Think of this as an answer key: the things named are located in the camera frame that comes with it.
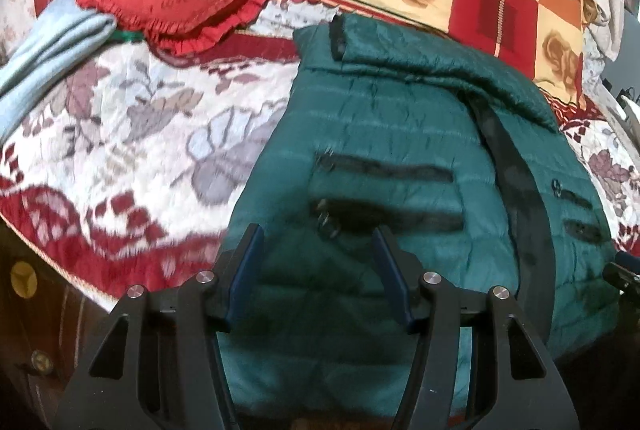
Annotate green quilted jacket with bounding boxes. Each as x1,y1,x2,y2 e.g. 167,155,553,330
220,14,622,416

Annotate white pink floral sheet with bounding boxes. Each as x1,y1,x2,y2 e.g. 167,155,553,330
0,0,37,57

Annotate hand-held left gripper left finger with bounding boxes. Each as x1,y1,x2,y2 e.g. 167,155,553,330
55,224,266,430

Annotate light blue folded cloth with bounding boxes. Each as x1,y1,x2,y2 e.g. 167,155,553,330
0,0,119,142

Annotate dark wooden bed frame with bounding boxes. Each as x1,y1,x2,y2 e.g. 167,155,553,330
0,235,118,430

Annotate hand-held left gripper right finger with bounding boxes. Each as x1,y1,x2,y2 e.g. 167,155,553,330
372,226,581,430

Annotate floral red white bedspread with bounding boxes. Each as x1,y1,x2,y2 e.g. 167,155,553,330
0,0,640,312

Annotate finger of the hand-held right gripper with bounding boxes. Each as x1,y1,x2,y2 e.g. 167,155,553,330
602,250,640,299

